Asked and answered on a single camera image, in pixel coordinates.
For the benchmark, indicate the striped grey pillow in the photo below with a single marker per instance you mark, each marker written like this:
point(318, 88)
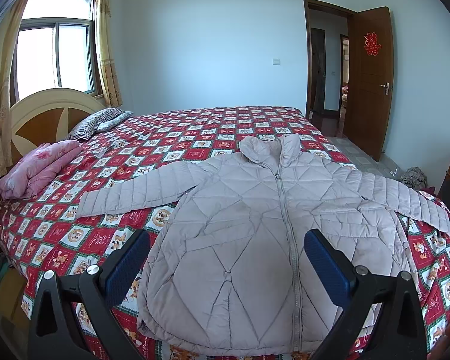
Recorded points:
point(99, 122)

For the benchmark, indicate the pink folded quilt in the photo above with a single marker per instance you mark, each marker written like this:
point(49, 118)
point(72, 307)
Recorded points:
point(37, 169)

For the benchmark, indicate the silver door handle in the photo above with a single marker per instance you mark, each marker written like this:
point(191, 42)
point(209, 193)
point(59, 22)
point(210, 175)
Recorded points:
point(385, 87)

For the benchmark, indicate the beige quilted down jacket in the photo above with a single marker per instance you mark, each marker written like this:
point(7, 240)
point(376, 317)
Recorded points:
point(227, 275)

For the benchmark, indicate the yellow right curtain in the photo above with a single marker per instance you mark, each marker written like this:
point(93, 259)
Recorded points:
point(108, 76)

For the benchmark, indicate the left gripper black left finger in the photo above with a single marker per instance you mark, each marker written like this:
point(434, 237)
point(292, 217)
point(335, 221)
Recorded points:
point(55, 331)

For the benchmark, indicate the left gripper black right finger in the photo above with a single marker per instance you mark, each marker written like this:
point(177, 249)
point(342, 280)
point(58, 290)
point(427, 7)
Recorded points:
point(399, 329)

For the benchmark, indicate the red double happiness decoration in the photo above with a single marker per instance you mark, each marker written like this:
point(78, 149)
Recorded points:
point(371, 44)

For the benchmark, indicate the window with metal frame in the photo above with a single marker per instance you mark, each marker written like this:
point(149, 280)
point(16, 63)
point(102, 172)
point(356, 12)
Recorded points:
point(55, 49)

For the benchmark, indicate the white wall switch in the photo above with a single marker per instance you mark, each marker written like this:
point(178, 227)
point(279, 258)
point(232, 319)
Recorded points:
point(276, 61)

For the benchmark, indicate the grey clothes pile on floor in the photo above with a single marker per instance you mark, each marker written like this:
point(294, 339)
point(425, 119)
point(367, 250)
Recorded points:
point(414, 178)

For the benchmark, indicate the cream and wood headboard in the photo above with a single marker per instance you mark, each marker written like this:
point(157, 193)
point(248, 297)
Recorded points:
point(48, 116)

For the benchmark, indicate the dark wood door frame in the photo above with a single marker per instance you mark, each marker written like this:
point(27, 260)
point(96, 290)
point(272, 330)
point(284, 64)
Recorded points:
point(329, 8)

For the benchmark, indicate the brown wooden door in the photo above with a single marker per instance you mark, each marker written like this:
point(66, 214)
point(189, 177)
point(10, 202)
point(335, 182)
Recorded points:
point(368, 109)

